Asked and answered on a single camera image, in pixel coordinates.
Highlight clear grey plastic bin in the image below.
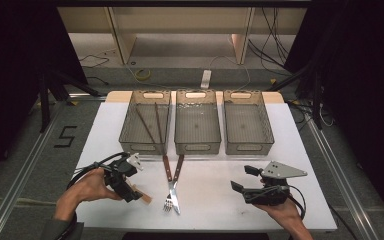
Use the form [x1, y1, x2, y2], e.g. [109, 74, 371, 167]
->
[174, 89, 222, 156]
[223, 89, 276, 156]
[118, 89, 172, 156]

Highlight black cable bundle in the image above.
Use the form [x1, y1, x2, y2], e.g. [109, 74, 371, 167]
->
[248, 7, 293, 76]

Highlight person's right hand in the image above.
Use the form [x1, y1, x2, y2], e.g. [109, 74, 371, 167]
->
[253, 199, 303, 228]

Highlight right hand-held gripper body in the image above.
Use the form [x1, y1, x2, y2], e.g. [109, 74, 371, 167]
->
[243, 160, 308, 206]

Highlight white table cover sheet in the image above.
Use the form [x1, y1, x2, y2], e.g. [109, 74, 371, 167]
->
[52, 99, 338, 233]

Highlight tangled floor cables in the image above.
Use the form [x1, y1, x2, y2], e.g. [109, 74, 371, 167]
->
[286, 98, 334, 131]

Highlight black metal stand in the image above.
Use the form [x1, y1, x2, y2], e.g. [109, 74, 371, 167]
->
[266, 56, 324, 131]
[38, 68, 101, 134]

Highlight yellow tape roll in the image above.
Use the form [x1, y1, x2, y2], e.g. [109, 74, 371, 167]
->
[135, 68, 152, 81]

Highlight white power strip cable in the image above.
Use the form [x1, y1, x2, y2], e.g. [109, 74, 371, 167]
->
[209, 54, 252, 92]

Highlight white power strip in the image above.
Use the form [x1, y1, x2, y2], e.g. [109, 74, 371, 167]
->
[200, 69, 212, 90]

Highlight wooden handled steel fork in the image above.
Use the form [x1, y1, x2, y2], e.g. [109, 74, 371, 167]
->
[162, 153, 185, 213]

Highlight dark brown chopstick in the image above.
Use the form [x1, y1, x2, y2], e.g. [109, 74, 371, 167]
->
[135, 105, 158, 145]
[154, 102, 166, 155]

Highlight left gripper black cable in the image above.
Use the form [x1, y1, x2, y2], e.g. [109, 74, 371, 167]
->
[67, 151, 129, 191]

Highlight black curtain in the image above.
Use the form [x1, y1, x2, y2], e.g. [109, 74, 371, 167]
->
[0, 0, 88, 188]
[284, 0, 384, 231]

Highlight black floor cable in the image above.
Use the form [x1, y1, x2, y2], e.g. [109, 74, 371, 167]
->
[79, 54, 110, 69]

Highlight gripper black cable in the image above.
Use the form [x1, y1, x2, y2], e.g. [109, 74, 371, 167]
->
[246, 184, 307, 221]
[67, 151, 129, 191]

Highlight person's left hand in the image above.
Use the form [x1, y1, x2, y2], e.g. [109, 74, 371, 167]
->
[53, 167, 153, 223]

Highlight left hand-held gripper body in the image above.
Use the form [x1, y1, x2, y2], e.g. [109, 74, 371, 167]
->
[104, 152, 144, 198]

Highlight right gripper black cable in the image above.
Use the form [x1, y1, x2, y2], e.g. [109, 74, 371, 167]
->
[246, 184, 307, 221]

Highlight aluminium floor rail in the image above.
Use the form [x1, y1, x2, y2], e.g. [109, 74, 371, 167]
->
[304, 116, 381, 240]
[0, 99, 66, 240]

